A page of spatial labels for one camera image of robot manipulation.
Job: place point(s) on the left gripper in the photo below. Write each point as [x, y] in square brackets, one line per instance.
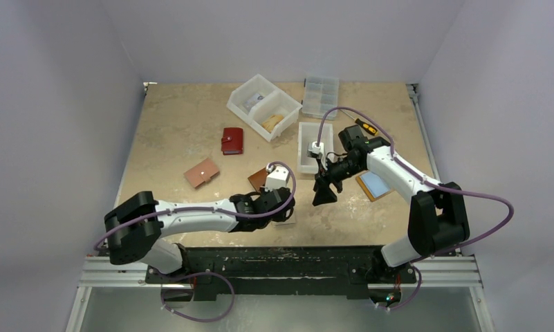
[263, 193]

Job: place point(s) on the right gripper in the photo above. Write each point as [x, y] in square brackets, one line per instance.
[329, 176]

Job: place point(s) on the tan card holder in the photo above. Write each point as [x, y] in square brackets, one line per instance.
[373, 186]

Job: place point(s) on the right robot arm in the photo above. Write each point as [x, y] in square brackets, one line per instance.
[437, 216]

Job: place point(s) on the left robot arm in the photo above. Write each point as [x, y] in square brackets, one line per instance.
[137, 228]

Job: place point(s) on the brown card holder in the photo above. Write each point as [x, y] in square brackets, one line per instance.
[258, 180]

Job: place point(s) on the red card holder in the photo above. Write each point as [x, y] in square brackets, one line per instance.
[232, 141]

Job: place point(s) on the pink card holder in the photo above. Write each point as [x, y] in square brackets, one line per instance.
[202, 173]

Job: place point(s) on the card in bin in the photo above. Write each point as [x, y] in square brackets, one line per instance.
[252, 101]

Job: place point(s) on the white small bin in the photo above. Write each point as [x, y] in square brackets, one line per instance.
[307, 136]

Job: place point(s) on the yellow black screwdriver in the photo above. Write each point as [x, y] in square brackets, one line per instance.
[364, 125]

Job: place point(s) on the yellow item in bin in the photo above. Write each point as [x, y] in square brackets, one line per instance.
[270, 123]

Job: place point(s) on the white divided bin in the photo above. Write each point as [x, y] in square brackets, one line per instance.
[275, 101]

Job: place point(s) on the clear compartment organizer box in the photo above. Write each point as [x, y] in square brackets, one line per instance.
[320, 95]

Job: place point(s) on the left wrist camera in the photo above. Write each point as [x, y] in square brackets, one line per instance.
[277, 177]

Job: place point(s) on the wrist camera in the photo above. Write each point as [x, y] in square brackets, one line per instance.
[316, 150]
[277, 177]

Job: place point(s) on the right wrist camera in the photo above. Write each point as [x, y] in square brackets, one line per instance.
[316, 150]

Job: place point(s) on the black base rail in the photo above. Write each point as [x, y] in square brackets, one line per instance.
[298, 270]

